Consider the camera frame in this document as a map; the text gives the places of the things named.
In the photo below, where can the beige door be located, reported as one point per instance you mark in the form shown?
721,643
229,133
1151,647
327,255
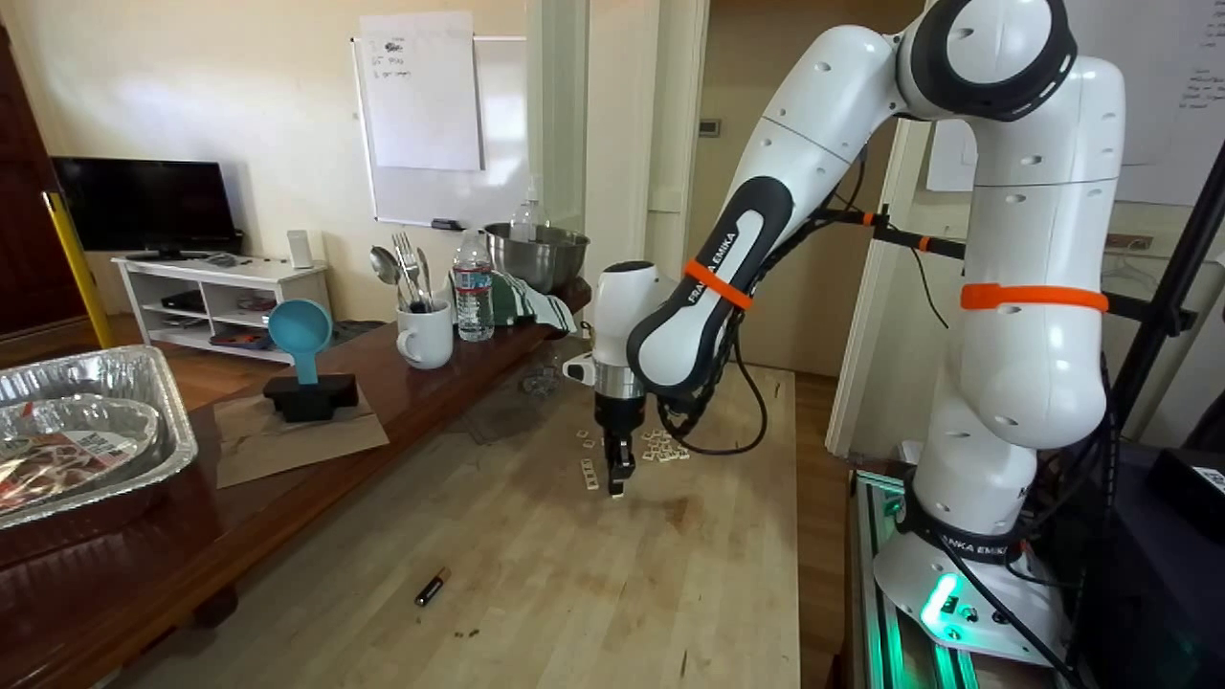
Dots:
742,50

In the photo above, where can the white handwritten wall paper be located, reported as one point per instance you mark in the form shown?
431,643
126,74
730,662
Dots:
951,158
1172,128

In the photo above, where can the black mount rod orange ties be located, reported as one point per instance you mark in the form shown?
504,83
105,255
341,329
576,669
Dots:
892,234

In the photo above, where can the clear pump sanitizer bottle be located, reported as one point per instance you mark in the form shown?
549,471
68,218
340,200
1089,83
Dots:
527,218

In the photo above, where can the black flat screen television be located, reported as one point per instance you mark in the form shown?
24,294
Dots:
147,204

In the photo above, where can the green striped white towel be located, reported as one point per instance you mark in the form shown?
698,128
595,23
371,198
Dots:
536,308

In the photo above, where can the clear plastic water bottle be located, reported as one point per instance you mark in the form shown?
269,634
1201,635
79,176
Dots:
472,294

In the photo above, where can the aluminium rail frame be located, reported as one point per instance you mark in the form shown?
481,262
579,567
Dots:
876,574

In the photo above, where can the dark brown wooden table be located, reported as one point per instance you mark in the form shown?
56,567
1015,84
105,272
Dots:
126,574

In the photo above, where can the dark wooden cabinet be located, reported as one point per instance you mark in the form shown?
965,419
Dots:
24,194

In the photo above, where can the white flip chart paper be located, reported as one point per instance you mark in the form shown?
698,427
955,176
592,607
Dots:
420,96

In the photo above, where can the yellow stick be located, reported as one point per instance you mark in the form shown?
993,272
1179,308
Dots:
79,268

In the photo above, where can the stainless steel mixing bowl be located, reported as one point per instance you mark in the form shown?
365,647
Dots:
549,262

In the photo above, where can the crumpled clear plastic wrap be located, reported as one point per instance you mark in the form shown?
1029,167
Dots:
536,378

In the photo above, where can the black tripod pole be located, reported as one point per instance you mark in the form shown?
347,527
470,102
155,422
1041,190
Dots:
1169,282

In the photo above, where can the white ceramic mug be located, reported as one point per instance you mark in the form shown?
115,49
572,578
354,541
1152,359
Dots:
425,339

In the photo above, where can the metal spoon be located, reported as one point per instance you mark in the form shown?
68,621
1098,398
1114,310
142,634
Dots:
420,268
386,264

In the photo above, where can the small black clip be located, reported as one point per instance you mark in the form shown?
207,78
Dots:
431,591

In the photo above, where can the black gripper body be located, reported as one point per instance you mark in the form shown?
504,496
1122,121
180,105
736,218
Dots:
616,419

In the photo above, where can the aluminium foil tray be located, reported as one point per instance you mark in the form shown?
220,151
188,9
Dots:
91,378

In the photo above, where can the black block stand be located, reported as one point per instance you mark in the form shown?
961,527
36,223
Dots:
313,398

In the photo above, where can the white shelf unit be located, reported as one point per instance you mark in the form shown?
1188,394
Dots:
215,268

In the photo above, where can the brown cardboard sheet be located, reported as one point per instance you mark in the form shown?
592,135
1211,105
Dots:
255,453

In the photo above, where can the black controller box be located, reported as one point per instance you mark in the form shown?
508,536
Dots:
1151,574

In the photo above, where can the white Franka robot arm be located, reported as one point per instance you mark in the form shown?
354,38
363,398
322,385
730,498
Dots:
1036,320

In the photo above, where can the white whiteboard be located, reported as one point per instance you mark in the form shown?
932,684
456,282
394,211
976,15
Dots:
504,128

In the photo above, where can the clear plastic packet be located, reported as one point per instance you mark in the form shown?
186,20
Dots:
63,453

